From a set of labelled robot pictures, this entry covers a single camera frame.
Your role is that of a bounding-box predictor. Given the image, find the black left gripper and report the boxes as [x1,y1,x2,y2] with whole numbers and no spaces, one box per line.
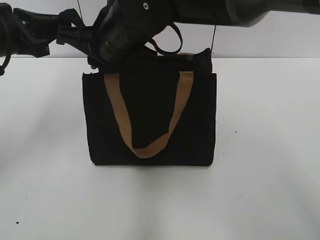
[13,8,96,57]

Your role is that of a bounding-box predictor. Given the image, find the black webbing strap loop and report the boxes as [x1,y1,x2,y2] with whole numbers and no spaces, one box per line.
[143,23,184,56]

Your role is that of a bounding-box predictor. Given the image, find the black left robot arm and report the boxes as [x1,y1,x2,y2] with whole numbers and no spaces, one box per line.
[0,2,85,58]

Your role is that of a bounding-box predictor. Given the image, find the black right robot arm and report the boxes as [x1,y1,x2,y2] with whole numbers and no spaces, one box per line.
[88,0,320,69]

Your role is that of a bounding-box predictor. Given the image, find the black canvas tote bag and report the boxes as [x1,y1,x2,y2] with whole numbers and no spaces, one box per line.
[82,48,217,167]

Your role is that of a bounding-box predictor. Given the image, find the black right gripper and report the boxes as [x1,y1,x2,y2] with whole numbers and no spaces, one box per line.
[88,4,173,69]

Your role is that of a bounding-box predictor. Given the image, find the tan front bag handle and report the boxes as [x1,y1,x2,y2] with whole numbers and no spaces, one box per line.
[104,71,194,159]

